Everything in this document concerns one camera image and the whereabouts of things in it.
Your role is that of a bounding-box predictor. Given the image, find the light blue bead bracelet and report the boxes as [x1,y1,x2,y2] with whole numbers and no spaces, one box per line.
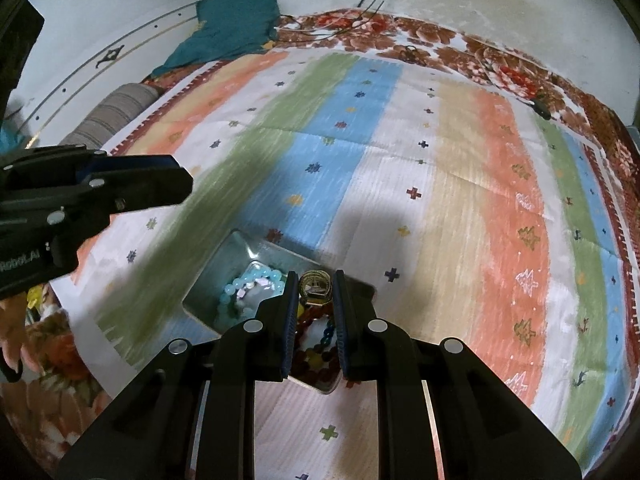
[214,264,286,331]

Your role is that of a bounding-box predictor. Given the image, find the multicolour bead bracelet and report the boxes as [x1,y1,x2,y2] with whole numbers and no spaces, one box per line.
[292,318,342,386]

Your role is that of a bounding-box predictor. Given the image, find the gold ring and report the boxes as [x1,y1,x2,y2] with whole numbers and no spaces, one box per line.
[298,268,334,307]

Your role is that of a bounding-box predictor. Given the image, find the white headboard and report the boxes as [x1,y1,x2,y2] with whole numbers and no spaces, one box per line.
[10,0,196,145]

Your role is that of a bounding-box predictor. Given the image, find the grey striped pillow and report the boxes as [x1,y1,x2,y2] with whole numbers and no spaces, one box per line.
[60,82,162,150]

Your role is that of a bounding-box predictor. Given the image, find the floral brown bedsheet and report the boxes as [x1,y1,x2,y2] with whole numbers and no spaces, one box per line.
[0,6,640,461]

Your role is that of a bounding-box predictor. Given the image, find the silver metal tin box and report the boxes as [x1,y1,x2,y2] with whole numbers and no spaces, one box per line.
[182,228,352,395]

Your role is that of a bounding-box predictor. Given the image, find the teal cloth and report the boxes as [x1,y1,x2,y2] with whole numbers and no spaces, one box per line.
[151,0,280,78]

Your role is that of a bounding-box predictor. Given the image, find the striped colourful cloth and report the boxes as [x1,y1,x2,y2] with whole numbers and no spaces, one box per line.
[49,46,634,476]

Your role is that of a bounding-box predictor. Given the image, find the small black device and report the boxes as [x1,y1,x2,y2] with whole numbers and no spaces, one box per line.
[530,99,551,120]

